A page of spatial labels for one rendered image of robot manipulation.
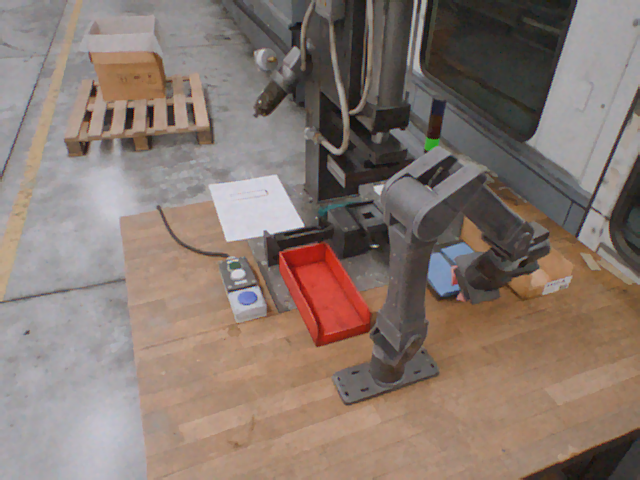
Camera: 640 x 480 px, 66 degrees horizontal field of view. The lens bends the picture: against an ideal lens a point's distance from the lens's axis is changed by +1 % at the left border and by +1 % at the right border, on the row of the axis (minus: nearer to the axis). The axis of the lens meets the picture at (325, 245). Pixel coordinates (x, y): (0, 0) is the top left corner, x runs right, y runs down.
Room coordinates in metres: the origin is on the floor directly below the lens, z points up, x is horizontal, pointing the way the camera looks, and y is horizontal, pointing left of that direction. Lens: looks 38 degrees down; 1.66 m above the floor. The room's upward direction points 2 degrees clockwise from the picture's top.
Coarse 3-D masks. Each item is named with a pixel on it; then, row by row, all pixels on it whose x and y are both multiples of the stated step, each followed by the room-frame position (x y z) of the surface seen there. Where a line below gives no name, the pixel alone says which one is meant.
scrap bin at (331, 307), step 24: (288, 264) 0.88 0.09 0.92; (312, 264) 0.90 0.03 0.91; (336, 264) 0.85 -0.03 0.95; (288, 288) 0.81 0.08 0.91; (312, 288) 0.82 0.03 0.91; (336, 288) 0.82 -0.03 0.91; (312, 312) 0.74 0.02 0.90; (336, 312) 0.75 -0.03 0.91; (360, 312) 0.73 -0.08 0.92; (312, 336) 0.67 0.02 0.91; (336, 336) 0.67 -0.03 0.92
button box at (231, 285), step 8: (160, 208) 1.13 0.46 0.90; (168, 224) 1.05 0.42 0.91; (176, 240) 0.98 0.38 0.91; (192, 248) 0.95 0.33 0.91; (224, 256) 0.92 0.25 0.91; (224, 264) 0.87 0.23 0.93; (248, 264) 0.87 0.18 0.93; (224, 272) 0.84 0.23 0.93; (232, 272) 0.84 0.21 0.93; (248, 272) 0.84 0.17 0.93; (224, 280) 0.81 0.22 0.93; (232, 280) 0.81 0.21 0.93; (240, 280) 0.81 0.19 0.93; (248, 280) 0.81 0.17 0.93; (232, 288) 0.79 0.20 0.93; (240, 288) 0.79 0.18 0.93; (248, 288) 0.80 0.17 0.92
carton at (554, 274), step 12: (468, 228) 1.01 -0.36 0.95; (468, 240) 1.00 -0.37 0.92; (480, 240) 0.97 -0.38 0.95; (552, 252) 0.91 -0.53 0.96; (540, 264) 0.92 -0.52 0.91; (552, 264) 0.89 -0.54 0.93; (564, 264) 0.87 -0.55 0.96; (528, 276) 0.81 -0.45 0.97; (540, 276) 0.88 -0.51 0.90; (552, 276) 0.88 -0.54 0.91; (564, 276) 0.86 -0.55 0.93; (516, 288) 0.83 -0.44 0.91; (528, 288) 0.81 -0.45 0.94; (540, 288) 0.82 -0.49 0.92; (552, 288) 0.83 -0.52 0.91; (564, 288) 0.85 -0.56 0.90
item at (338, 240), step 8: (328, 216) 1.02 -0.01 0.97; (368, 216) 1.02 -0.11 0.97; (336, 232) 0.97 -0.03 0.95; (384, 232) 1.02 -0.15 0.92; (336, 240) 0.97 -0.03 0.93; (344, 240) 0.93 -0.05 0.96; (352, 240) 0.94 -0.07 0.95; (360, 240) 0.95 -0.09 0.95; (336, 248) 0.97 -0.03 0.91; (344, 248) 0.93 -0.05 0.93; (352, 248) 0.94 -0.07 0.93; (360, 248) 0.95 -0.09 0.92; (344, 256) 0.94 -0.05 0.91; (352, 256) 0.94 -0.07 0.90
